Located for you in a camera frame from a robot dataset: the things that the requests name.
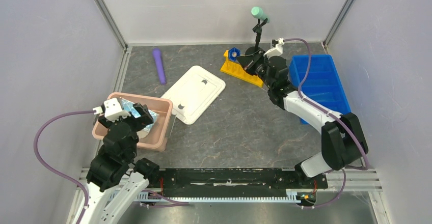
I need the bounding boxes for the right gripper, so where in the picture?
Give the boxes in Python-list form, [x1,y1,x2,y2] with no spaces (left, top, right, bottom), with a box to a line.
[236,49,273,89]

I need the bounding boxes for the packaged face mask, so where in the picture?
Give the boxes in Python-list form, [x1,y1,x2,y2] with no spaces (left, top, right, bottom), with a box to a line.
[121,98,159,131]

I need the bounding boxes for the blue bulb dropper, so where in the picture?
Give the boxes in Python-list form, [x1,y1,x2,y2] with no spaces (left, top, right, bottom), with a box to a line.
[228,47,254,63]

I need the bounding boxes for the bagged white round pad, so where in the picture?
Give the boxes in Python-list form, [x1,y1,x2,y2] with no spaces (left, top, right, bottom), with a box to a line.
[137,123,154,138]

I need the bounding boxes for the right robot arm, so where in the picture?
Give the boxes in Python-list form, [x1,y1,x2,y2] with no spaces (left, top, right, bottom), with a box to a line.
[237,52,368,187]

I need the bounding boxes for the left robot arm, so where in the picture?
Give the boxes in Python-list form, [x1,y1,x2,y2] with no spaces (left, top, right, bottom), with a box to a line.
[76,98,160,223]

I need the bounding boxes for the yellow test tube rack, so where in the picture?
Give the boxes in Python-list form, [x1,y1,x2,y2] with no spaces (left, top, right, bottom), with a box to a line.
[220,50,263,88]

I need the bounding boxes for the pink plastic bin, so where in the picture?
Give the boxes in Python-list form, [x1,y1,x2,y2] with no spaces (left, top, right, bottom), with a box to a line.
[92,93,173,155]

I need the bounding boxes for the black microphone stand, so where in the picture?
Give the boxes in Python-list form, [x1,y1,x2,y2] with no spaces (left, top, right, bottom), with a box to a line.
[245,18,268,56]

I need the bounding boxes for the white plastic lid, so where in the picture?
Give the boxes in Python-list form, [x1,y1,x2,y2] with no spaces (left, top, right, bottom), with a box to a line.
[162,65,226,125]

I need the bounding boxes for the purple microphone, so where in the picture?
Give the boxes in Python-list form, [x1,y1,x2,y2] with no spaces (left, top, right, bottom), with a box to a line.
[152,48,167,85]

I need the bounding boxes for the blue plastic tray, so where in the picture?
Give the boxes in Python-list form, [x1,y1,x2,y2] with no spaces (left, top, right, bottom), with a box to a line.
[289,54,351,114]

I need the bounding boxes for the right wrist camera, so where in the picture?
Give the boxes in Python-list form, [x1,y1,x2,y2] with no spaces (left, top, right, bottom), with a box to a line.
[264,38,285,58]

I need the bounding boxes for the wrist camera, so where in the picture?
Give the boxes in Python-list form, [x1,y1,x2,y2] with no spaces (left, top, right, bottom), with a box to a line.
[264,38,285,58]
[92,97,131,122]

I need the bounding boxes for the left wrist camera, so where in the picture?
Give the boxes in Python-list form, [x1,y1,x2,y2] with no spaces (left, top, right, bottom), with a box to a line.
[92,97,131,122]

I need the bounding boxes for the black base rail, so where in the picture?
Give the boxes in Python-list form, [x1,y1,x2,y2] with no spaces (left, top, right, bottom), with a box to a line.
[79,166,382,205]

